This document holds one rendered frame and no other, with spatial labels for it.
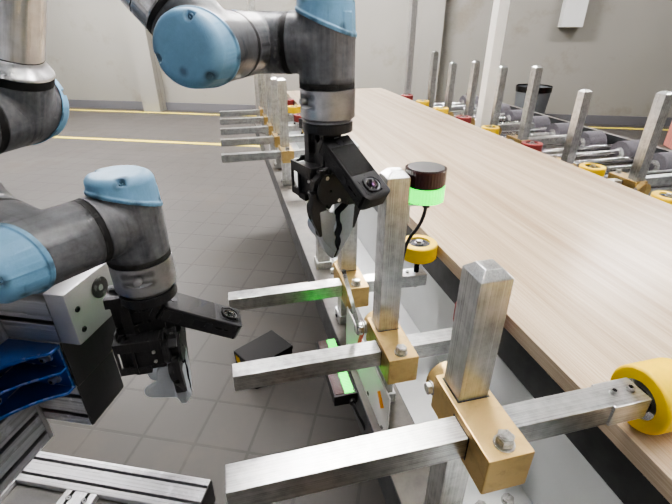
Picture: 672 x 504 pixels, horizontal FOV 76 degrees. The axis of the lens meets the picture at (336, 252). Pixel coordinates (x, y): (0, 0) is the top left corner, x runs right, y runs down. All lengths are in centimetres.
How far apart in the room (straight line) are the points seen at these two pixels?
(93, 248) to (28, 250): 6
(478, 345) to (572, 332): 34
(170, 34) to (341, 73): 21
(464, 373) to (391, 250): 25
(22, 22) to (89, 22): 792
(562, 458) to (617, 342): 19
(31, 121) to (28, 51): 10
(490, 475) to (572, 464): 30
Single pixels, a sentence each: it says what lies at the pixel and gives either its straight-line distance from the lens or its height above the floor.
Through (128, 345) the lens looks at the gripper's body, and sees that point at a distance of 63.
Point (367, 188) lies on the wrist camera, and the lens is 56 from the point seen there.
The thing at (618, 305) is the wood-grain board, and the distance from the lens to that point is 89.
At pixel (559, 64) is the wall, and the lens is 733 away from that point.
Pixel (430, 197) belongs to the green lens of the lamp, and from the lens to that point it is 63.
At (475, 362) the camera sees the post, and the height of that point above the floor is 102.
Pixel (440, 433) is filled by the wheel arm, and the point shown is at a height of 96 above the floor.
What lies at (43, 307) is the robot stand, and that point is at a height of 97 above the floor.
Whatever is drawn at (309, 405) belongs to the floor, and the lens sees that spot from 179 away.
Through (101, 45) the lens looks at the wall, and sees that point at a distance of 868.
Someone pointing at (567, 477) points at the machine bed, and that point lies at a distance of 79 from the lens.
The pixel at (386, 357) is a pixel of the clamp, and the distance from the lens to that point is 69.
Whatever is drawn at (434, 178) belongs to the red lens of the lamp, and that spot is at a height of 114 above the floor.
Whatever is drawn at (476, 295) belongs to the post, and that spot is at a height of 110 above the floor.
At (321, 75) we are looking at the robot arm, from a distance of 58.
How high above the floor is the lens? 133
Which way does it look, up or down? 28 degrees down
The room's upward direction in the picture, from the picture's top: straight up
